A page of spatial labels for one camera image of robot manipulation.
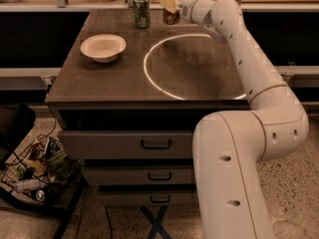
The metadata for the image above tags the white paper bowl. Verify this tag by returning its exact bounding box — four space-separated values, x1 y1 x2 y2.
80 34 127 63

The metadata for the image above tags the black floor cable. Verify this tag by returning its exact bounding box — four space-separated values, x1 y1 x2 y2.
105 205 115 239

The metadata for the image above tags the black wire snack basket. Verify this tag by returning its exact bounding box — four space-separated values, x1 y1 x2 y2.
1 134 81 204

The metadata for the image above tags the middle grey drawer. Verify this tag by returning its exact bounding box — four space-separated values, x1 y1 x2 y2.
82 165 194 185

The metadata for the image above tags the grey drawer cabinet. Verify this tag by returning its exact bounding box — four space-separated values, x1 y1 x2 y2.
46 10 247 192

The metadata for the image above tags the top grey drawer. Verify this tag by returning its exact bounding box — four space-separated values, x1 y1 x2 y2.
58 130 192 159

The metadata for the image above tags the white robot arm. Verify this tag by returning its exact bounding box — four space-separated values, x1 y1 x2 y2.
175 0 309 239

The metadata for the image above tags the orange soda can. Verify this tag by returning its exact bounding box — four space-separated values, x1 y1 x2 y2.
162 9 179 25

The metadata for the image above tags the green soda can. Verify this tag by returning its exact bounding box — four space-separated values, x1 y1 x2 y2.
134 0 151 29

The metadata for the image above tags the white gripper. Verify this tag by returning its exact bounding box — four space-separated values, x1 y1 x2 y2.
159 0 210 24

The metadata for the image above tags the grey drawer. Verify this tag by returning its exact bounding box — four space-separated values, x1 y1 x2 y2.
97 190 198 206
82 165 194 185
58 130 192 159

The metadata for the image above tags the bottom grey drawer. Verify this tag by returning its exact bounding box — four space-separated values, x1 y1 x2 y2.
97 190 198 206

